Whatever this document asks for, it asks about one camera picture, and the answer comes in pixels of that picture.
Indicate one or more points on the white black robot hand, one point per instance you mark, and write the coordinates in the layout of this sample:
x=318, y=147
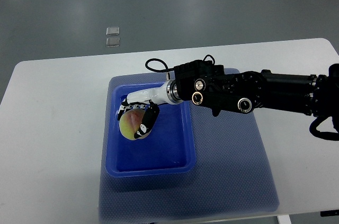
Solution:
x=165, y=94

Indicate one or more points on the yellow red peach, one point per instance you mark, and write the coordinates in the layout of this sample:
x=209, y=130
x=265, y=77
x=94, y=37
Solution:
x=130, y=122

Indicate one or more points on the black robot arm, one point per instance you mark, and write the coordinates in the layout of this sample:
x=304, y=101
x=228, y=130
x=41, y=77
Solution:
x=206, y=84

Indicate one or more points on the lower metal floor plate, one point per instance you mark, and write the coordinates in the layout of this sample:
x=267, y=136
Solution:
x=112, y=42

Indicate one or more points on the metal floor plate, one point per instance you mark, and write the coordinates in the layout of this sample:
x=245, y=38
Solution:
x=112, y=42
x=112, y=30

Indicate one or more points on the upper metal floor plate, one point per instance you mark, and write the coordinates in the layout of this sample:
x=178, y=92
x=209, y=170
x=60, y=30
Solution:
x=112, y=30

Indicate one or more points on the blue plastic tray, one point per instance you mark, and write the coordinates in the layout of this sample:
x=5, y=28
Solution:
x=169, y=148

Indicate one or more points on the grey blue textured mat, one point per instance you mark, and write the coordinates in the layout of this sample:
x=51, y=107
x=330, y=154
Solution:
x=231, y=175

